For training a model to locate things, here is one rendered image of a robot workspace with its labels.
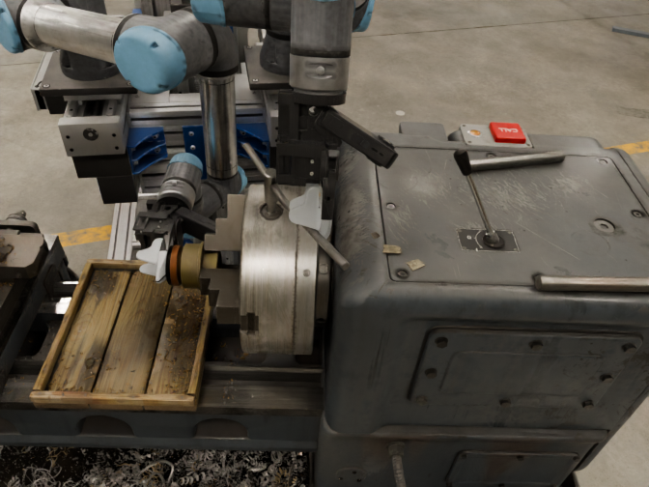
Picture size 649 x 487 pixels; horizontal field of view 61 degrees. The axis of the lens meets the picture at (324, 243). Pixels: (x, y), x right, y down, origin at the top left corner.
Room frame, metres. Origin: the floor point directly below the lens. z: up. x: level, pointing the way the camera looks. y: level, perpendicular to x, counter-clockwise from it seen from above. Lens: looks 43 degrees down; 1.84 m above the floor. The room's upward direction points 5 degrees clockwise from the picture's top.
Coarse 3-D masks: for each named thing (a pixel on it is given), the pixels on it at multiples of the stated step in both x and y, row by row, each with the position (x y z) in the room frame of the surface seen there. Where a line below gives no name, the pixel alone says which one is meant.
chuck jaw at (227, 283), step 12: (204, 276) 0.66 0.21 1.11; (216, 276) 0.67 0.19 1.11; (228, 276) 0.67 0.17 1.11; (204, 288) 0.66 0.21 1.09; (216, 288) 0.63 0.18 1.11; (228, 288) 0.64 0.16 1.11; (216, 300) 0.63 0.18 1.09; (228, 300) 0.61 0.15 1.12; (216, 312) 0.59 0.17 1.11; (228, 312) 0.59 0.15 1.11; (240, 324) 0.57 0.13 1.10; (252, 324) 0.57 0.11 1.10
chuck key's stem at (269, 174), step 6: (270, 168) 0.71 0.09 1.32; (264, 174) 0.70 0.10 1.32; (270, 174) 0.69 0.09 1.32; (264, 180) 0.70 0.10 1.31; (270, 180) 0.69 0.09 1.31; (264, 186) 0.70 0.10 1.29; (270, 192) 0.69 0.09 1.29; (270, 198) 0.69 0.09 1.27; (276, 198) 0.70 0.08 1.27; (270, 204) 0.70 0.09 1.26; (270, 210) 0.70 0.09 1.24
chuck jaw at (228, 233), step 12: (228, 204) 0.78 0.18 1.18; (240, 204) 0.78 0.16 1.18; (228, 216) 0.76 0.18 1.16; (240, 216) 0.77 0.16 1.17; (216, 228) 0.75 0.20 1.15; (228, 228) 0.75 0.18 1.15; (240, 228) 0.75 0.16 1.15; (216, 240) 0.73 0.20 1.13; (228, 240) 0.74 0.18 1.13; (240, 240) 0.74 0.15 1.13
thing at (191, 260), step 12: (168, 252) 0.71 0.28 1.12; (180, 252) 0.71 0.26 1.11; (192, 252) 0.71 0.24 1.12; (204, 252) 0.72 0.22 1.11; (216, 252) 0.72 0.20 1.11; (168, 264) 0.69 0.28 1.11; (180, 264) 0.69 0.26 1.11; (192, 264) 0.69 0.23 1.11; (204, 264) 0.70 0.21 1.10; (216, 264) 0.70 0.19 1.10; (168, 276) 0.68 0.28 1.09; (180, 276) 0.68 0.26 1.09; (192, 276) 0.67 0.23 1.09
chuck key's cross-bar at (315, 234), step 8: (248, 144) 0.78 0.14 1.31; (248, 152) 0.76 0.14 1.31; (256, 160) 0.74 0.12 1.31; (264, 168) 0.72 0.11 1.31; (272, 184) 0.69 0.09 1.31; (280, 192) 0.67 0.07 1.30; (280, 200) 0.66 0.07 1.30; (288, 200) 0.66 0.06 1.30; (288, 208) 0.64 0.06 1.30; (312, 232) 0.57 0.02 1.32; (320, 240) 0.55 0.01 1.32; (328, 248) 0.53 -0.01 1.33; (336, 256) 0.52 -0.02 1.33; (344, 264) 0.50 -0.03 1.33
